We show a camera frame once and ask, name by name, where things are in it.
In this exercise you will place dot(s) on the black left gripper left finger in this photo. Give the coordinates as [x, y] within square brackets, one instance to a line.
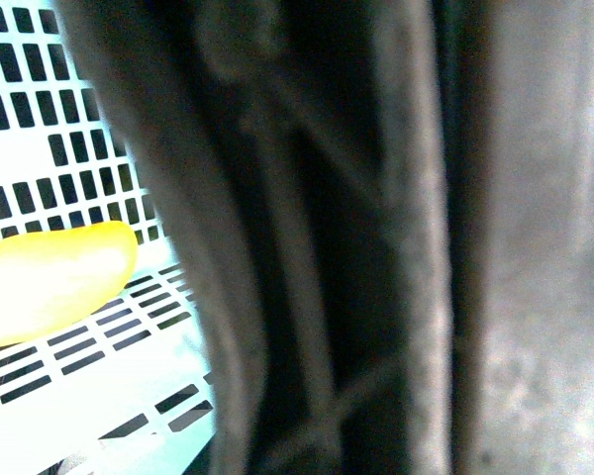
[293, 150]

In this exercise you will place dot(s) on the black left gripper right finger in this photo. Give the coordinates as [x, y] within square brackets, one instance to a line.
[517, 80]

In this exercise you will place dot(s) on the light blue plastic basket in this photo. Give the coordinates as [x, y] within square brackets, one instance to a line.
[127, 390]

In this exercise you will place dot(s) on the yellow mango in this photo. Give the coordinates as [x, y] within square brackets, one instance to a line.
[51, 280]

